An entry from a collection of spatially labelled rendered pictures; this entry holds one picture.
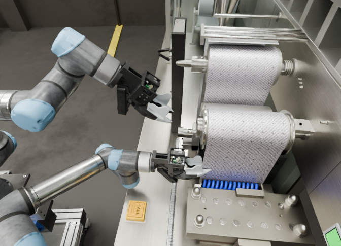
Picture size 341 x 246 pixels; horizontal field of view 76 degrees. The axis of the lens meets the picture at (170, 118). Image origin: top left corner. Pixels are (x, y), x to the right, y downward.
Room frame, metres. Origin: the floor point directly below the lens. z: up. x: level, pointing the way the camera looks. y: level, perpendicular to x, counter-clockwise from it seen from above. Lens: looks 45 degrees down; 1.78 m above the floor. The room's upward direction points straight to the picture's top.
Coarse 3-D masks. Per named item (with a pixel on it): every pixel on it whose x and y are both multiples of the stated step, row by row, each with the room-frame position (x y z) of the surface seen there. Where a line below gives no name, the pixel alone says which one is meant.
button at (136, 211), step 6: (132, 204) 0.37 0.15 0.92; (138, 204) 0.37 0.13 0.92; (144, 204) 0.37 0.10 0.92; (132, 210) 0.35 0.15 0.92; (138, 210) 0.35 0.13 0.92; (144, 210) 0.35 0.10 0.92; (126, 216) 0.32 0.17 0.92; (132, 216) 0.32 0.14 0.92; (138, 216) 0.32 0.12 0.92; (144, 216) 0.33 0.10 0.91
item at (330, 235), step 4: (332, 232) 0.18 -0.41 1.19; (336, 232) 0.18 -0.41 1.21; (328, 236) 0.18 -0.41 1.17; (332, 236) 0.18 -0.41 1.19; (336, 236) 0.17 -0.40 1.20; (328, 240) 0.17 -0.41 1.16; (332, 240) 0.17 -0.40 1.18; (336, 240) 0.16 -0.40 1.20; (340, 240) 0.16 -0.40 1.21; (332, 244) 0.16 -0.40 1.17; (336, 244) 0.16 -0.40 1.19; (340, 244) 0.15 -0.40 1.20
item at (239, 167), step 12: (204, 156) 0.43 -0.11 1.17; (216, 156) 0.42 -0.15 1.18; (228, 156) 0.42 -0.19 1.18; (240, 156) 0.42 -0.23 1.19; (252, 156) 0.41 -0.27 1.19; (264, 156) 0.41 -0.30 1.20; (276, 156) 0.41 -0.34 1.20; (204, 168) 0.43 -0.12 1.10; (216, 168) 0.42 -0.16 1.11; (228, 168) 0.42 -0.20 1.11; (240, 168) 0.41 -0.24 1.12; (252, 168) 0.41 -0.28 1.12; (264, 168) 0.41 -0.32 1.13; (216, 180) 0.42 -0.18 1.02; (228, 180) 0.42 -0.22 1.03; (240, 180) 0.41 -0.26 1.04; (252, 180) 0.41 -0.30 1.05; (264, 180) 0.41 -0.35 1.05
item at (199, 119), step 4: (200, 116) 0.51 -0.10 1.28; (196, 120) 0.51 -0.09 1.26; (200, 120) 0.49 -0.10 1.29; (196, 124) 0.49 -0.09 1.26; (200, 124) 0.47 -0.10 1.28; (196, 128) 0.48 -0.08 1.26; (200, 128) 0.46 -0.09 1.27; (196, 132) 0.46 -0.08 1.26; (200, 132) 0.46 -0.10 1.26; (196, 136) 0.46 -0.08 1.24; (200, 136) 0.45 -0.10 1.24
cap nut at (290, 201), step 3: (291, 195) 0.34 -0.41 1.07; (294, 195) 0.34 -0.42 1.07; (288, 198) 0.34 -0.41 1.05; (291, 198) 0.33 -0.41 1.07; (294, 198) 0.33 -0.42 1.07; (297, 198) 0.33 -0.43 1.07; (285, 201) 0.33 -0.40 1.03; (288, 201) 0.33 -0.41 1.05; (291, 201) 0.32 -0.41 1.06; (294, 201) 0.32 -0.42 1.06; (288, 204) 0.32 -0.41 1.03; (291, 204) 0.32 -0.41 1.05; (294, 204) 0.32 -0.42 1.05
